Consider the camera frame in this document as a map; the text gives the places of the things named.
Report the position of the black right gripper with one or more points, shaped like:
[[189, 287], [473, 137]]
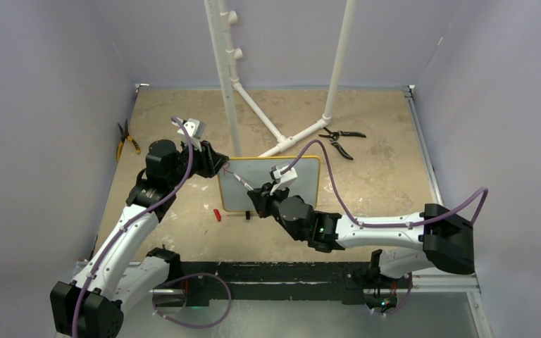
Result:
[[258, 197]]

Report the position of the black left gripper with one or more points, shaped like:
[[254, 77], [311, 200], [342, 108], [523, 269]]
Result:
[[210, 161]]

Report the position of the white red whiteboard marker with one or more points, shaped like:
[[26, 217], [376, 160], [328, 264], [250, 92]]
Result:
[[247, 186]]

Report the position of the yellow framed whiteboard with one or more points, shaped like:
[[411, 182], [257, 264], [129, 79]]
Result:
[[256, 171]]

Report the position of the red marker cap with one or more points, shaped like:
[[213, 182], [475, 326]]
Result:
[[217, 215]]

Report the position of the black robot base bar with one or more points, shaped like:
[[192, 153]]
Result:
[[350, 283]]

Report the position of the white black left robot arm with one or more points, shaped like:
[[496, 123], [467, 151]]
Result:
[[97, 299]]

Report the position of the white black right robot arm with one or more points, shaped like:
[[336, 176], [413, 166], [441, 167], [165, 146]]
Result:
[[435, 237]]

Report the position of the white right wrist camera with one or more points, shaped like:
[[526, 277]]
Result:
[[282, 178]]

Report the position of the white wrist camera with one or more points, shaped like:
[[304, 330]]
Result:
[[282, 178], [194, 129]]

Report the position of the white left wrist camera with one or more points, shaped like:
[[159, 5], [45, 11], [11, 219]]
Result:
[[194, 129]]

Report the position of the metal corner bracket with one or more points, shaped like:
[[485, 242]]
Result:
[[408, 91], [140, 86]]

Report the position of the white PVC pipe frame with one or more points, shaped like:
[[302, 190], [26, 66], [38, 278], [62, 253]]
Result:
[[281, 45]]

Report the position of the right metal corner bracket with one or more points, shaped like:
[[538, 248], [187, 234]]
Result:
[[408, 91]]

